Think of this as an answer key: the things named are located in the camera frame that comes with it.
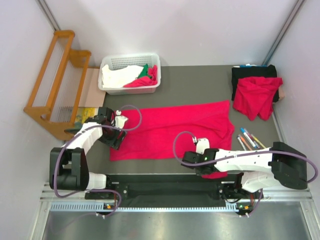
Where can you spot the beige folded cloth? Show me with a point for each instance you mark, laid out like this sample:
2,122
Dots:
281,93

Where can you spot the slotted cable duct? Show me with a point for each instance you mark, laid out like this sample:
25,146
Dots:
107,207

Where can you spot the red t-shirt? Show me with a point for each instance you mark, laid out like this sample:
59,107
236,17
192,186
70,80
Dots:
254,96
161,132

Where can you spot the blue folded cloth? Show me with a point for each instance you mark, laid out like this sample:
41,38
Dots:
251,65

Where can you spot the blue marker pen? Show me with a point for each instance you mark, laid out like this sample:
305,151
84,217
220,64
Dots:
244,132

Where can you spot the yellow marker pen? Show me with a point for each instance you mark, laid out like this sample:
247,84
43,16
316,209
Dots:
258,141

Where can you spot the white shirt in basket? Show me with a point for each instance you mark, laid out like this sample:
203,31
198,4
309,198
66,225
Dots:
114,79

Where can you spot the left arm's black gripper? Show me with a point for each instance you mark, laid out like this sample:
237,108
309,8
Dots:
116,141

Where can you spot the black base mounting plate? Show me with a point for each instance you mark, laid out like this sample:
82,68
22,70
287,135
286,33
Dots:
177,190

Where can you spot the green shirt in basket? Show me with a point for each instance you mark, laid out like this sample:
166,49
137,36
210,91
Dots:
146,72

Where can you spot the orange marker pen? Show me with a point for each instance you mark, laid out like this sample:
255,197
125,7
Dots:
244,142

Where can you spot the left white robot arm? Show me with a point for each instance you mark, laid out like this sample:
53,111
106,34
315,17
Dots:
68,167

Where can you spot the grey marker pen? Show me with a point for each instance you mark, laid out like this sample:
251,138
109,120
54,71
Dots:
241,143

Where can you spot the right arm's black gripper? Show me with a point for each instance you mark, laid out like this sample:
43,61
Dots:
198,172

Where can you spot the orange wooden rack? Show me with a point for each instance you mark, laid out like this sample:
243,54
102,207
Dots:
56,94

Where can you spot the red t-shirt on stack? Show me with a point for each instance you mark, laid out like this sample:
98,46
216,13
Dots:
254,96

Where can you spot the white plastic basket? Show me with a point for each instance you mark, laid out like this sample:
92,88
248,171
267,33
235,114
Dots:
123,60

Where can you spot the red shirt in basket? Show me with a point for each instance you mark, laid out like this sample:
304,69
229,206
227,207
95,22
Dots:
144,81

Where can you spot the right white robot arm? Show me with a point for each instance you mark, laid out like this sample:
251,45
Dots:
279,165

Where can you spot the pink marker pen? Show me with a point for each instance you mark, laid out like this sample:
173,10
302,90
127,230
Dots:
251,138

